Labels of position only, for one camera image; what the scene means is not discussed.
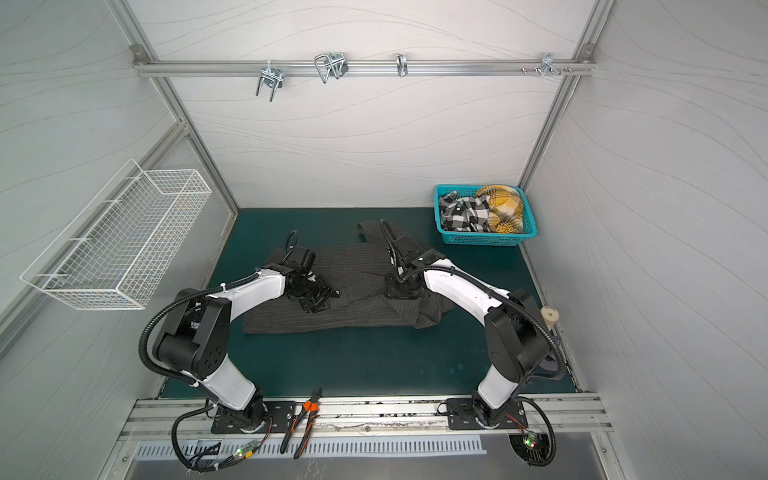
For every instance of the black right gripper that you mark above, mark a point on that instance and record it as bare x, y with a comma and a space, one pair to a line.
399, 285

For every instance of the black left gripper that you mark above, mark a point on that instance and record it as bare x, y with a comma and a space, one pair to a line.
327, 291

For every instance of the dark grey striped shirt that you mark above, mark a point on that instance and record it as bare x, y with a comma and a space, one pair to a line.
358, 273

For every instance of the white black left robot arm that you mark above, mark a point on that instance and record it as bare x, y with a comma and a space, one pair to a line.
193, 340

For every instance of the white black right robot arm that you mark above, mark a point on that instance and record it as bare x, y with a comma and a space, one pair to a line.
517, 337

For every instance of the black white plaid shirt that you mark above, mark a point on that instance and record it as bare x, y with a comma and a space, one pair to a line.
463, 213

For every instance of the yellow plaid shirt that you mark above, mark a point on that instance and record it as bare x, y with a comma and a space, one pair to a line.
506, 208

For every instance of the teal plastic basket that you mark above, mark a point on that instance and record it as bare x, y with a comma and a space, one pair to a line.
483, 239

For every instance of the cream thread spool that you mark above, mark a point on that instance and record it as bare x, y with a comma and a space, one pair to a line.
550, 315

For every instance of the black round fan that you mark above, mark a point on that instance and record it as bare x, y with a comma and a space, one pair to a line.
535, 449

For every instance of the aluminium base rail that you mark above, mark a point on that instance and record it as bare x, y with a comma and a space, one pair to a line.
387, 416

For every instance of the white slotted cable duct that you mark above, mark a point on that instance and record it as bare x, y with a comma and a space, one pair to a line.
326, 447

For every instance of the white wire basket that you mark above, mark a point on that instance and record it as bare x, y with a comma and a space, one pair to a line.
114, 253

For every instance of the small metal ring clamp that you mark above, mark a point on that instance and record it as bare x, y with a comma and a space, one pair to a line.
401, 65

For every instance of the metal wire hook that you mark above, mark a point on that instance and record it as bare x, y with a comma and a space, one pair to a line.
331, 65

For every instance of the aluminium horizontal rail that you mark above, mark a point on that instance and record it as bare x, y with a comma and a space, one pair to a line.
357, 68

